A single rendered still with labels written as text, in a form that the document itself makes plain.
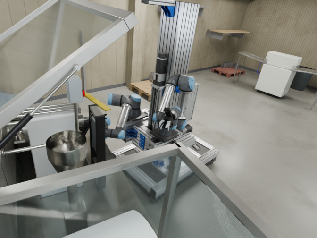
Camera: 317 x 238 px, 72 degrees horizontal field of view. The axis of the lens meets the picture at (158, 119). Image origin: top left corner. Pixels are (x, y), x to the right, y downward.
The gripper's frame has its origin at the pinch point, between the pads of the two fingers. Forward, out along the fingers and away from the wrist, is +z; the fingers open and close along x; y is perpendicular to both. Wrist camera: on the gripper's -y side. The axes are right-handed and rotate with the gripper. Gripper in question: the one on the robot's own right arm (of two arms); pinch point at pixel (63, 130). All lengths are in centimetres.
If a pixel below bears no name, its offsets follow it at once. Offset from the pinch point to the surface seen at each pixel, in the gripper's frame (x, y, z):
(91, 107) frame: 37, 35, -12
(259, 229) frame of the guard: 137, 51, -23
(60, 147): 72, 37, 10
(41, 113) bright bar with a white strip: 38, 36, 14
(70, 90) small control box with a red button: 65, 58, 3
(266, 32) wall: -372, 34, -746
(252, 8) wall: -448, 103, -728
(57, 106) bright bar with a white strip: 31.2, 35.6, 5.3
